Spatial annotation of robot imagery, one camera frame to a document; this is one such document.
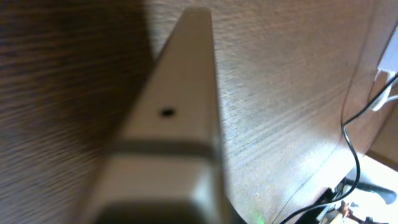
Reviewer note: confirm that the black smartphone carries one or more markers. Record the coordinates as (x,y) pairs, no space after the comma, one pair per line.
(165,163)

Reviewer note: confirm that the white power strip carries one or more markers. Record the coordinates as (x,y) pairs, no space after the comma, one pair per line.
(388,62)

